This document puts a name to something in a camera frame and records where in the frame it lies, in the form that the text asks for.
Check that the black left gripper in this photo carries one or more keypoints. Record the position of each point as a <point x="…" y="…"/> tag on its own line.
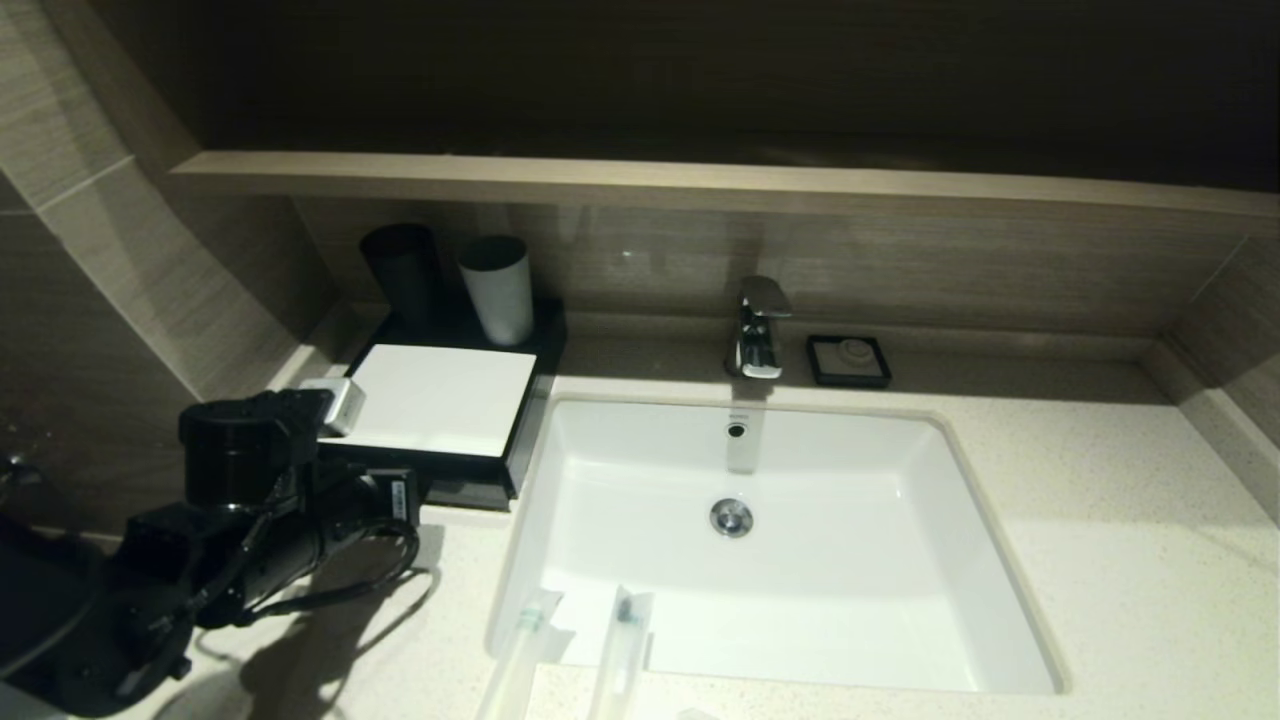
<point x="365" y="500"/>

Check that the white packet green print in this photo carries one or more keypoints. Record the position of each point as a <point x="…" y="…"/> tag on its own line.
<point x="520" y="660"/>

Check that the black and orange left arm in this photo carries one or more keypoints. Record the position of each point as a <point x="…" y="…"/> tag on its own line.
<point x="240" y="450"/>

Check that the black storage box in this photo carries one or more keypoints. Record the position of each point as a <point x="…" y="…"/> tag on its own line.
<point x="545" y="335"/>

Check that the black cup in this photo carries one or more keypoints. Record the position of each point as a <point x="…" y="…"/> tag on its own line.
<point x="398" y="268"/>

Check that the white cup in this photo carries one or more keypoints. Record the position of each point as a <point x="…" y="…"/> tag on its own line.
<point x="498" y="298"/>

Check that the toothbrush packet dark bristles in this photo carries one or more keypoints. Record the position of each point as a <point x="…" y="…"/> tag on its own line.
<point x="620" y="660"/>

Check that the chrome drain plug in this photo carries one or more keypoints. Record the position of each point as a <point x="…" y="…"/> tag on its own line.
<point x="731" y="518"/>

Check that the chrome faucet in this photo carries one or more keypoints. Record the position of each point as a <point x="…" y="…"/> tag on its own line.
<point x="757" y="340"/>

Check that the black square soap dish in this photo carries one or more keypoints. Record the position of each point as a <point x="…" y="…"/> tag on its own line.
<point x="828" y="368"/>

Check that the white sink basin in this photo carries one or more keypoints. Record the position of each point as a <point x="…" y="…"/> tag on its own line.
<point x="850" y="560"/>

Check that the round white soap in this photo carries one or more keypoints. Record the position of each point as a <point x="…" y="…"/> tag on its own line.
<point x="853" y="351"/>

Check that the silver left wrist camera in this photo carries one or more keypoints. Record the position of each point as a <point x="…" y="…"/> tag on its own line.
<point x="335" y="408"/>

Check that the wooden wall shelf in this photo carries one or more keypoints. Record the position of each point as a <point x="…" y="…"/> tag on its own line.
<point x="700" y="183"/>

